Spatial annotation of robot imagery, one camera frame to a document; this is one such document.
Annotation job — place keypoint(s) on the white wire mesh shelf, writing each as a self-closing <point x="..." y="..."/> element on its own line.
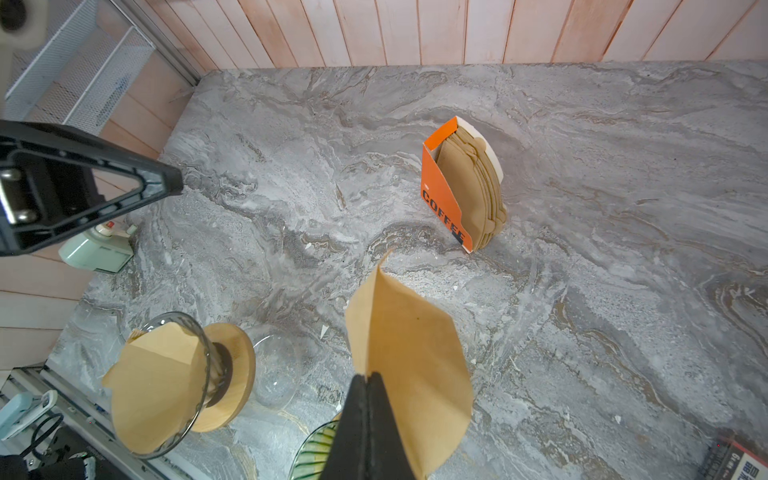
<point x="91" y="56"/>

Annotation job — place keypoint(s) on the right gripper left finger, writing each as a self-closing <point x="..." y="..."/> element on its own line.
<point x="349" y="451"/>

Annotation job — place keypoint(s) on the coloured marker pack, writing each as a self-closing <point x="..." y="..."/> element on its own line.
<point x="727" y="459"/>

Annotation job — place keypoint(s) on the brown paper coffee filter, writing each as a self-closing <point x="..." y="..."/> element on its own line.
<point x="156" y="386"/>

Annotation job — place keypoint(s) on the green glass dripper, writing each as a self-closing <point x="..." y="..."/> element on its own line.
<point x="312" y="456"/>

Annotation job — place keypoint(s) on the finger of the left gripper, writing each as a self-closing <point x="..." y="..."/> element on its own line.
<point x="57" y="181"/>

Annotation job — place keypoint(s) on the orange coffee filter box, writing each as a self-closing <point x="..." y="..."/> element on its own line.
<point x="461" y="183"/>

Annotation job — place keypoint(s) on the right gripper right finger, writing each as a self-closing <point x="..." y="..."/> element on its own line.
<point x="386" y="458"/>

